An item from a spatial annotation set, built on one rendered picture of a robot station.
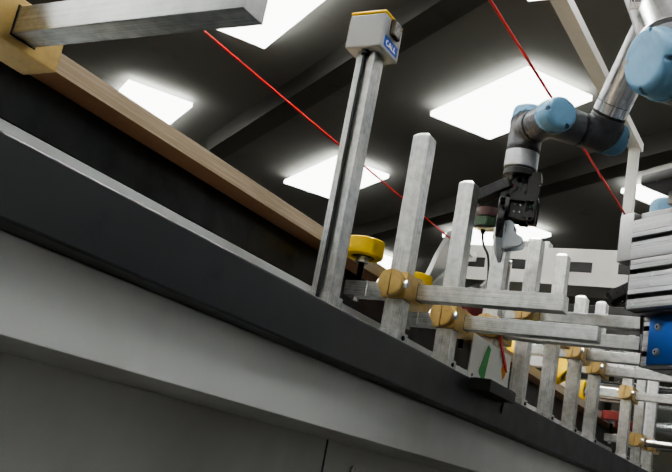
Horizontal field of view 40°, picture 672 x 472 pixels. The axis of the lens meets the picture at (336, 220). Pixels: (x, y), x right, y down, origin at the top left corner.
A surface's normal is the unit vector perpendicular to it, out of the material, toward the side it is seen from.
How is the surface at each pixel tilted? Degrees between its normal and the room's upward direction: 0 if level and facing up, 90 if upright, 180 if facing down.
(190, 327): 90
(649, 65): 97
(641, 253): 90
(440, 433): 90
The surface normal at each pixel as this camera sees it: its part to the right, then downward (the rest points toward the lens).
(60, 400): 0.87, 0.03
